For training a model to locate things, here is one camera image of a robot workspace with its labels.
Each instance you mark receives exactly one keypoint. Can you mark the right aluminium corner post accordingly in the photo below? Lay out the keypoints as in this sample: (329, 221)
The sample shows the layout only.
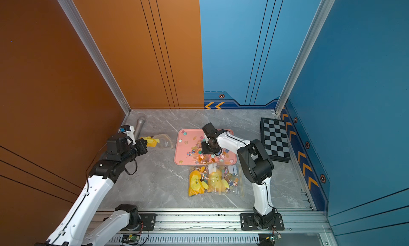
(314, 30)

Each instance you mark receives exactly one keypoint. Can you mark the yellow duck ziploc bag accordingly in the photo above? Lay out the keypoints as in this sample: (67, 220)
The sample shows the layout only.
(223, 179)
(159, 141)
(198, 180)

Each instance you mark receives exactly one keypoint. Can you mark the green circuit board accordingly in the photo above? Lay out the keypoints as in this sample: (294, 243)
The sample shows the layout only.
(130, 239)
(267, 240)

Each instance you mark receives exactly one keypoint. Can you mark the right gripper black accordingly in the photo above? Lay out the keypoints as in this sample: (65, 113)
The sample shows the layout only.
(205, 151)

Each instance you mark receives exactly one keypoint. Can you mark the right green circuit board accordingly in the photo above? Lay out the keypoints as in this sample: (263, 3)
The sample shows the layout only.
(267, 240)

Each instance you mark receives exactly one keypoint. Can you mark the silver microphone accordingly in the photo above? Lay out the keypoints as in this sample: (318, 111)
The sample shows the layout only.
(138, 128)

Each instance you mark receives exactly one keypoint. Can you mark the black white chessboard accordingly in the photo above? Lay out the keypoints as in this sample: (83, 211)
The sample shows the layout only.
(275, 140)

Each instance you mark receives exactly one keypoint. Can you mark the aluminium front rail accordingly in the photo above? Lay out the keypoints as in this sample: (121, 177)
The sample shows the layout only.
(225, 220)

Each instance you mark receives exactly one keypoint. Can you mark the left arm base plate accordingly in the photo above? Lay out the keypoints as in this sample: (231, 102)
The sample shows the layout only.
(142, 222)

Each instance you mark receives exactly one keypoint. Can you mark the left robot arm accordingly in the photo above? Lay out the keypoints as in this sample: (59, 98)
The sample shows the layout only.
(72, 231)

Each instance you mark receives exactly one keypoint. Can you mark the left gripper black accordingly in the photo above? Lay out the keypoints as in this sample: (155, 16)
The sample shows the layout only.
(142, 146)

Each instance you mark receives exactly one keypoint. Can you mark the left aluminium corner post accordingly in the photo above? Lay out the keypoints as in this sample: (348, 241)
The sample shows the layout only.
(93, 50)

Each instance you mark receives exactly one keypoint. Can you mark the left green circuit board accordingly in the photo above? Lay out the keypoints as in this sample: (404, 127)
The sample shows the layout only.
(130, 239)

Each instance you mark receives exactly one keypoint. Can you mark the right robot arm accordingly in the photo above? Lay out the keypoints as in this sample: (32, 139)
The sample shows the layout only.
(256, 166)

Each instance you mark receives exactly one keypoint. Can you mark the aluminium corner post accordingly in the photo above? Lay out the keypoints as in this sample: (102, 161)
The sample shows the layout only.
(93, 50)
(314, 30)

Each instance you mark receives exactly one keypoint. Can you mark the pink plastic tray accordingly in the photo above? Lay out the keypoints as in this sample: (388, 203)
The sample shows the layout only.
(189, 152)

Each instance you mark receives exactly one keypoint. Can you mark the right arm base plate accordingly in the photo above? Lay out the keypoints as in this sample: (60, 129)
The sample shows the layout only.
(256, 222)

